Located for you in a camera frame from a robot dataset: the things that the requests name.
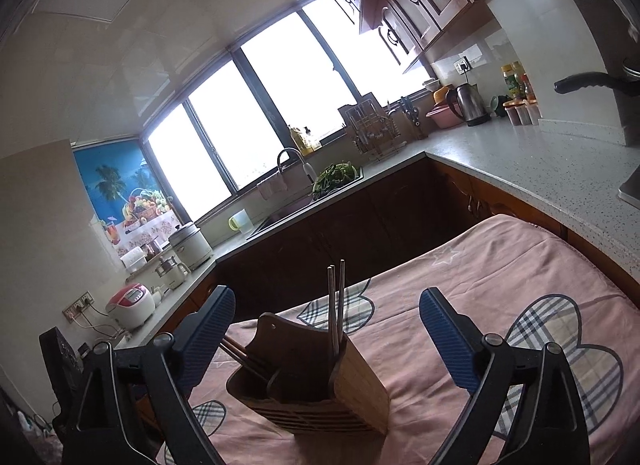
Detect pink and white rice cooker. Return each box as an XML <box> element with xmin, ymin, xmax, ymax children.
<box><xmin>106</xmin><ymin>282</ymin><xmax>156</xmax><ymax>331</ymax></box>

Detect kitchen window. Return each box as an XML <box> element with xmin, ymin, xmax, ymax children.
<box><xmin>142</xmin><ymin>0</ymin><xmax>436</xmax><ymax>221</ymax></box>

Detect small white electric pot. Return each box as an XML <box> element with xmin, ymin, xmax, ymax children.
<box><xmin>154</xmin><ymin>254</ymin><xmax>192</xmax><ymax>288</ymax></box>

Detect black wok with lid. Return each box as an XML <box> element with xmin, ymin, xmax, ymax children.
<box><xmin>552</xmin><ymin>56</ymin><xmax>640</xmax><ymax>96</ymax></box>

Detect row of wall outlets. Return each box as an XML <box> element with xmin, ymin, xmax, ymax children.
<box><xmin>62</xmin><ymin>290</ymin><xmax>96</xmax><ymax>318</ymax></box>

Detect wooden utensil holder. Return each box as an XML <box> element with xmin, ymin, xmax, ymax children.
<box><xmin>225</xmin><ymin>312</ymin><xmax>392</xmax><ymax>436</ymax></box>

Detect metal chopstick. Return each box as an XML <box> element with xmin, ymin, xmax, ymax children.
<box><xmin>336</xmin><ymin>259</ymin><xmax>347</xmax><ymax>346</ymax></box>

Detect large white electric cooker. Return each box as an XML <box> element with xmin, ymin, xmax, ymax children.
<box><xmin>168</xmin><ymin>222</ymin><xmax>213</xmax><ymax>270</ymax></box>

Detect yellow oil bottle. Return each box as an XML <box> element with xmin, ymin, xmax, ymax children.
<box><xmin>288</xmin><ymin>125</ymin><xmax>308</xmax><ymax>155</ymax></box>

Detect dark brown chopstick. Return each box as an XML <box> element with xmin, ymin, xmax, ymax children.
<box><xmin>219</xmin><ymin>341</ymin><xmax>268</xmax><ymax>383</ymax></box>
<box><xmin>220</xmin><ymin>336</ymin><xmax>271</xmax><ymax>380</ymax></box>

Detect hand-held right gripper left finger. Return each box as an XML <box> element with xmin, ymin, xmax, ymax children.
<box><xmin>62</xmin><ymin>285</ymin><xmax>237</xmax><ymax>465</ymax></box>

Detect blue fruit print blind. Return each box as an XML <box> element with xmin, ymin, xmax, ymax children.
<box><xmin>72</xmin><ymin>138</ymin><xmax>181</xmax><ymax>258</ymax></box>

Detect spice jars set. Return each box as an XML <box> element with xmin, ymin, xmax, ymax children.
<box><xmin>502</xmin><ymin>99</ymin><xmax>541</xmax><ymax>126</ymax></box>

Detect dish drying rack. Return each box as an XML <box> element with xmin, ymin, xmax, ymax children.
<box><xmin>337</xmin><ymin>92</ymin><xmax>406</xmax><ymax>161</ymax></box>

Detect kitchen sink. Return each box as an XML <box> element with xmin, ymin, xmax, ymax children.
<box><xmin>247</xmin><ymin>168</ymin><xmax>366</xmax><ymax>241</ymax></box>

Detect pink basin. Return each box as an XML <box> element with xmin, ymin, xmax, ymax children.
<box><xmin>426</xmin><ymin>104</ymin><xmax>466</xmax><ymax>129</ymax></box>

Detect black perforated object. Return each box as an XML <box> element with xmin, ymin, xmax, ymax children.
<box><xmin>39</xmin><ymin>327</ymin><xmax>85</xmax><ymax>426</ymax></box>

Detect grey kitchen countertop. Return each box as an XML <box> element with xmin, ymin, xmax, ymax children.
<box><xmin>107</xmin><ymin>118</ymin><xmax>640</xmax><ymax>346</ymax></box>

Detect white cup green handle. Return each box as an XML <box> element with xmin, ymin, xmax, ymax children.
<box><xmin>228</xmin><ymin>208</ymin><xmax>252</xmax><ymax>236</ymax></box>

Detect green leafy vegetables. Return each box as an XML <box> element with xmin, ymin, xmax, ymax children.
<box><xmin>312</xmin><ymin>162</ymin><xmax>358</xmax><ymax>198</ymax></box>

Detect metal chopsticks pair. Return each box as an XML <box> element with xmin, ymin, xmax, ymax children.
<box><xmin>327</xmin><ymin>265</ymin><xmax>342</xmax><ymax>352</ymax></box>

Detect sauce bottles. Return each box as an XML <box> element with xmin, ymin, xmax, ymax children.
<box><xmin>500</xmin><ymin>61</ymin><xmax>536</xmax><ymax>101</ymax></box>

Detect pink plaid-heart tablecloth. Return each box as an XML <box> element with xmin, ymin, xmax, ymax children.
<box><xmin>155</xmin><ymin>214</ymin><xmax>640</xmax><ymax>465</ymax></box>

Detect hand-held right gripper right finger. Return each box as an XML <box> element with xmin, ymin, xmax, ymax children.
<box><xmin>419</xmin><ymin>287</ymin><xmax>591</xmax><ymax>465</ymax></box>

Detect steel electric kettle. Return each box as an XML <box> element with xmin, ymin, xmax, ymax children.
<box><xmin>445</xmin><ymin>82</ymin><xmax>492</xmax><ymax>127</ymax></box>

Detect steel kitchen faucet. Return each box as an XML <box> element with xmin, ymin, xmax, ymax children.
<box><xmin>276</xmin><ymin>148</ymin><xmax>317</xmax><ymax>186</ymax></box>

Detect gas stove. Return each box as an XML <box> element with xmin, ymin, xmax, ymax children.
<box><xmin>617</xmin><ymin>180</ymin><xmax>640</xmax><ymax>216</ymax></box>

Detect white plastic container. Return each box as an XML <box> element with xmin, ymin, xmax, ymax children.
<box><xmin>121</xmin><ymin>247</ymin><xmax>148</xmax><ymax>273</ymax></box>

